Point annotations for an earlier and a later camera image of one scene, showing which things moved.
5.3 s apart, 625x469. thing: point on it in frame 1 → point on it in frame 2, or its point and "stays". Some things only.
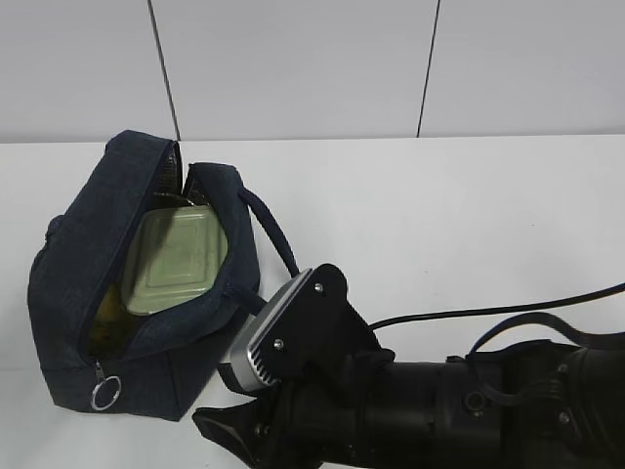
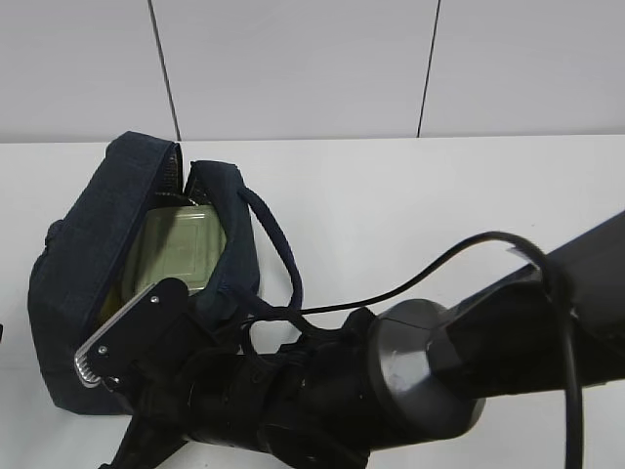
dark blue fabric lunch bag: [75, 259] stays
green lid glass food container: [173, 254] stays
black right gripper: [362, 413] → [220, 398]
